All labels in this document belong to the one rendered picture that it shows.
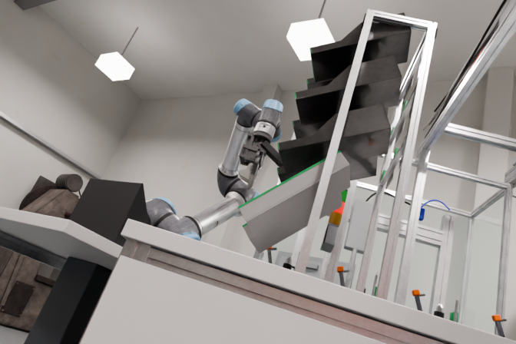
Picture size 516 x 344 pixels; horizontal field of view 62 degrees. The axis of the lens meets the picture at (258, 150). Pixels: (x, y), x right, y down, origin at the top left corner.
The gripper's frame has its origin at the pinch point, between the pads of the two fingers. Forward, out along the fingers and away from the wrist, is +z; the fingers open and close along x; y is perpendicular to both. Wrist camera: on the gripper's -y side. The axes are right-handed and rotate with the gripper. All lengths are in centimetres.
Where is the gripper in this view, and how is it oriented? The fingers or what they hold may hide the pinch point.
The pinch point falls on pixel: (250, 186)
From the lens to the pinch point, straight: 150.6
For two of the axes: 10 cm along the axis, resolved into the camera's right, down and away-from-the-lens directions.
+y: -9.5, -2.6, 1.7
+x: -0.3, -4.5, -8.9
